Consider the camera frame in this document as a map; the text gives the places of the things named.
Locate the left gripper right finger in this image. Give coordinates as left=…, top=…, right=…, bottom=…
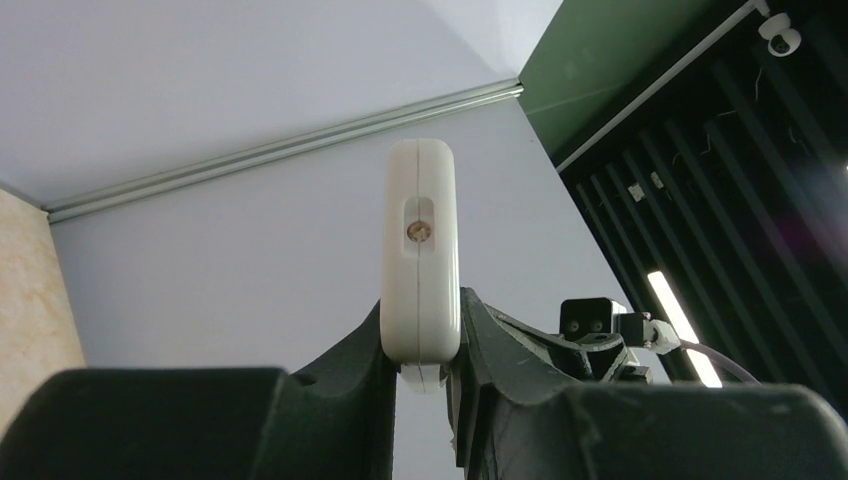
left=447, top=287, right=847, bottom=479

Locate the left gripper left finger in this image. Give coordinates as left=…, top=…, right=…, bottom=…
left=1, top=311, right=396, bottom=479

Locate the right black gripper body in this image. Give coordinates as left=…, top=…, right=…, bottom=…
left=510, top=314, right=654, bottom=384

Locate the white remote control back up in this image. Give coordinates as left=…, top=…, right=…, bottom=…
left=380, top=138, right=461, bottom=394

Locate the ceiling light strip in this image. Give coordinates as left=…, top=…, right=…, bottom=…
left=647, top=271, right=723, bottom=388

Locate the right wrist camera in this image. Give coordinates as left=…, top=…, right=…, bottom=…
left=559, top=297, right=682, bottom=355

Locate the ceiling security camera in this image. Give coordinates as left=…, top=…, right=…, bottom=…
left=752, top=0, right=802, bottom=58

